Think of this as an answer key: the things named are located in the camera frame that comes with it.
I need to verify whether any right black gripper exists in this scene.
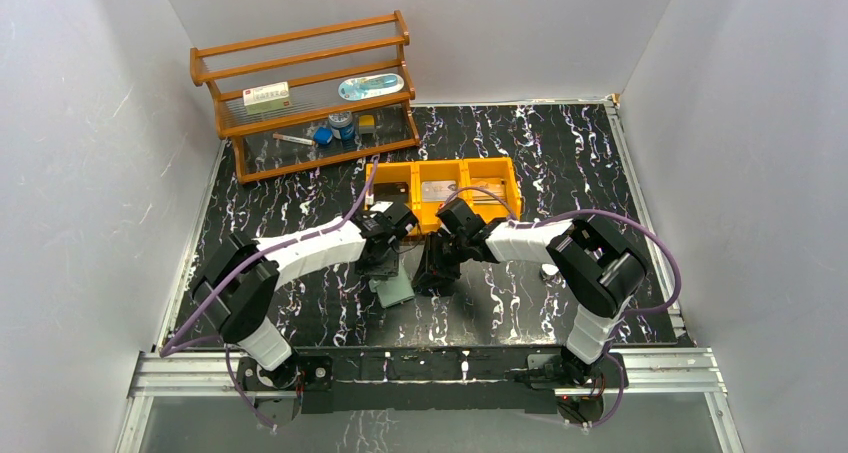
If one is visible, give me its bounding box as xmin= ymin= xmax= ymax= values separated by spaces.
xmin=412 ymin=231 xmax=470 ymax=290

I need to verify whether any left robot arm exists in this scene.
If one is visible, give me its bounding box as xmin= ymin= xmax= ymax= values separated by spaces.
xmin=190 ymin=202 xmax=418 ymax=389

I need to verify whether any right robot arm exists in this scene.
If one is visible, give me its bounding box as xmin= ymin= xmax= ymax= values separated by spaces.
xmin=412 ymin=199 xmax=650 ymax=387

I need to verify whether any black card in bin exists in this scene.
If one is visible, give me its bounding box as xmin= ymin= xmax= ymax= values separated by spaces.
xmin=373 ymin=182 xmax=410 ymax=204

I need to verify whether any silver card in bin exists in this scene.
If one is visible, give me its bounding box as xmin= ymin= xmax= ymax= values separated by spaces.
xmin=421 ymin=180 xmax=458 ymax=203

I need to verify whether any orange card in bin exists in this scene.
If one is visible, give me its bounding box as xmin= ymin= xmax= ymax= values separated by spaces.
xmin=471 ymin=177 xmax=507 ymax=204

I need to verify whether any yellow three-compartment bin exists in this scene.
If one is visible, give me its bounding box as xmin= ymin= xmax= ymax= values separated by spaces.
xmin=365 ymin=157 xmax=523 ymax=237

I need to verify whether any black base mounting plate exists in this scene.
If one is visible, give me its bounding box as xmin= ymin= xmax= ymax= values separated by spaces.
xmin=235 ymin=345 xmax=630 ymax=421

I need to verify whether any small white clip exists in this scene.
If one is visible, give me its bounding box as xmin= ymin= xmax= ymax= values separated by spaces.
xmin=539 ymin=264 xmax=559 ymax=281

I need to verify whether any blue small cube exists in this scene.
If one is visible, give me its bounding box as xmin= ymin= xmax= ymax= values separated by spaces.
xmin=312 ymin=127 xmax=334 ymax=146

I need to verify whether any white tube stick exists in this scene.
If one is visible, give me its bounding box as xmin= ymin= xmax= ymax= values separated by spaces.
xmin=272 ymin=133 xmax=315 ymax=146

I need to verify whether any blue oval packaged item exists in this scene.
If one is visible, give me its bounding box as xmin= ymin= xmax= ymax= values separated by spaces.
xmin=337 ymin=73 xmax=405 ymax=102

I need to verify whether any wooden three-tier shelf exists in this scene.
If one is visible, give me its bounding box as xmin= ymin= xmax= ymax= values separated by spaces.
xmin=189 ymin=10 xmax=421 ymax=184

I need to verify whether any white medicine box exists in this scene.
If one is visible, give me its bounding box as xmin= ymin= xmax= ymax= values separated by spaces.
xmin=242 ymin=81 xmax=291 ymax=115

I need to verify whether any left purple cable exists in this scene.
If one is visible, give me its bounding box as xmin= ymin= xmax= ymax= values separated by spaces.
xmin=158 ymin=155 xmax=381 ymax=431

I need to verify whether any aluminium frame rail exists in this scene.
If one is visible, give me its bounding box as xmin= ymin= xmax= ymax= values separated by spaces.
xmin=118 ymin=346 xmax=742 ymax=452

